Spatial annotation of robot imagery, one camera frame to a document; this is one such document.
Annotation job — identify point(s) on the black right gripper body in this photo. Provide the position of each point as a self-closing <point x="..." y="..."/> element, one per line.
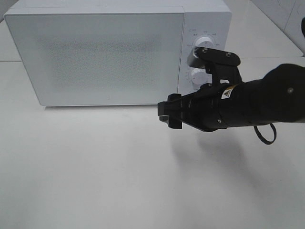
<point x="200" y="109"/>

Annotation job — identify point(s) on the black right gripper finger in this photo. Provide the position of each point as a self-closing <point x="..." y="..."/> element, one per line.
<point x="168" y="115"/>
<point x="173" y="97"/>

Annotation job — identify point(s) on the white microwave knob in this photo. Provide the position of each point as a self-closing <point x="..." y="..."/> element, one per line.
<point x="200" y="76"/>
<point x="204" y="41"/>

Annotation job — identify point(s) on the white microwave door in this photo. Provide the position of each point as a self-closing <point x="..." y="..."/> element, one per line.
<point x="99" y="59"/>

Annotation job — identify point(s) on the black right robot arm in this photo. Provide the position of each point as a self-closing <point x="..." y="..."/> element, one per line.
<point x="278" y="97"/>

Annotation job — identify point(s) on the white microwave oven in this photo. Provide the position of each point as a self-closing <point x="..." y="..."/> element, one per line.
<point x="200" y="17"/>

